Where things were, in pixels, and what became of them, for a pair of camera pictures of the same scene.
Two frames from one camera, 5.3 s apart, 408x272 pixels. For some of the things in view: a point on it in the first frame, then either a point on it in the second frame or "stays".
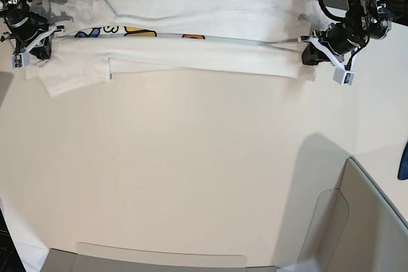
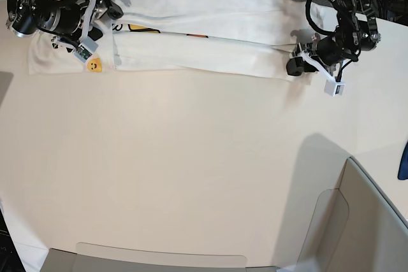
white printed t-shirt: [108, 33] stays
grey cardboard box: [356, 228] stays
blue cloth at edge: [403, 169] stays
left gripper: [23, 26] -> [67, 16]
